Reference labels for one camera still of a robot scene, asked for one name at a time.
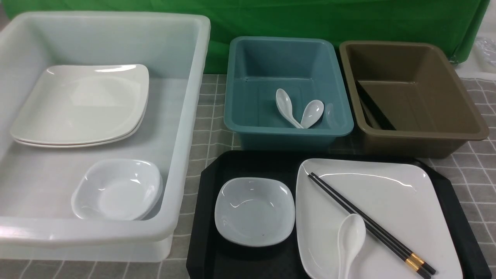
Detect black chopsticks in brown bin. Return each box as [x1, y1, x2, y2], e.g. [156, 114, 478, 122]
[355, 80, 396, 131]

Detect white square plate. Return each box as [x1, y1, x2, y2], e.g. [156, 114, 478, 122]
[13, 112, 146, 148]
[10, 64, 150, 145]

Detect brown plastic bin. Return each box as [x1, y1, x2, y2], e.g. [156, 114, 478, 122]
[339, 41, 489, 158]

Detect white ceramic spoon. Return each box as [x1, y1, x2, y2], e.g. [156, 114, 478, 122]
[337, 214, 367, 279]

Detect black chopstick gold band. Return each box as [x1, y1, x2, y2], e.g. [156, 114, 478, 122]
[308, 172, 436, 279]

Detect top white square plate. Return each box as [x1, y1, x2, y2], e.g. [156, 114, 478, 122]
[10, 64, 150, 145]

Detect clear plastic bag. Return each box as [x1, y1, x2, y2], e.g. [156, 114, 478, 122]
[474, 36, 496, 68]

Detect large translucent white bin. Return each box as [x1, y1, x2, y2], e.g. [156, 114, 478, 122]
[1, 11, 210, 262]

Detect teal plastic bin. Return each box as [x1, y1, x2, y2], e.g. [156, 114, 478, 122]
[224, 36, 355, 151]

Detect large white rice plate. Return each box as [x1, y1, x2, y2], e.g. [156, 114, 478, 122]
[295, 158, 463, 279]

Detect bottom white square plate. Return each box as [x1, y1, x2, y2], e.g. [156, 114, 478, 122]
[13, 112, 146, 148]

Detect grey checkered tablecloth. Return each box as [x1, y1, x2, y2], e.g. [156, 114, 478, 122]
[1, 74, 495, 279]

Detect green backdrop cloth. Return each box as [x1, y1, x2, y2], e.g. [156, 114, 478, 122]
[2, 0, 490, 74]

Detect white bowl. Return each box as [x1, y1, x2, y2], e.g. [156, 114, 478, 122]
[214, 177, 295, 248]
[135, 184, 164, 221]
[71, 159, 163, 221]

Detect black serving tray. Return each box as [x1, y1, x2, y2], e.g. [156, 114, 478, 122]
[186, 151, 493, 279]

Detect white spoon in teal bin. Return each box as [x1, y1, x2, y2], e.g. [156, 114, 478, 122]
[275, 88, 303, 129]

